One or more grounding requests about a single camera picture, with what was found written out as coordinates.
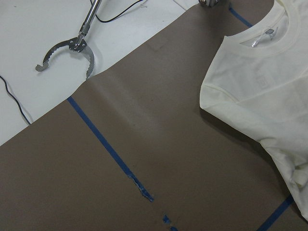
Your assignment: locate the cream long-sleeve cat shirt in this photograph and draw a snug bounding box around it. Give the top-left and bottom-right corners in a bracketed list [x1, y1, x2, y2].
[200, 0, 308, 218]

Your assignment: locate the metal reacher grabber tool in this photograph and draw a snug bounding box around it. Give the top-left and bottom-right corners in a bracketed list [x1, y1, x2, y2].
[35, 0, 102, 79]

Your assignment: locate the black cable on white table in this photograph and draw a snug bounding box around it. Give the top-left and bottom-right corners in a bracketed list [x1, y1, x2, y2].
[95, 0, 147, 24]

